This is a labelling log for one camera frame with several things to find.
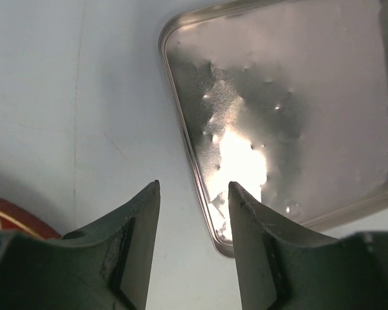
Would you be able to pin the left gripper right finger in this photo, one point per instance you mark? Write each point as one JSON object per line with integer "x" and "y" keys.
{"x": 283, "y": 265}

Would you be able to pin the silver tin lid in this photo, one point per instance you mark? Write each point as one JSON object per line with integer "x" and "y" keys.
{"x": 290, "y": 100}

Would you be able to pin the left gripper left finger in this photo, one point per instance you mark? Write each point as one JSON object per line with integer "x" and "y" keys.
{"x": 103, "y": 265}

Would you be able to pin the red round plate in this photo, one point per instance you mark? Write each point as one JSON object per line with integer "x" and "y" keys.
{"x": 14, "y": 218}

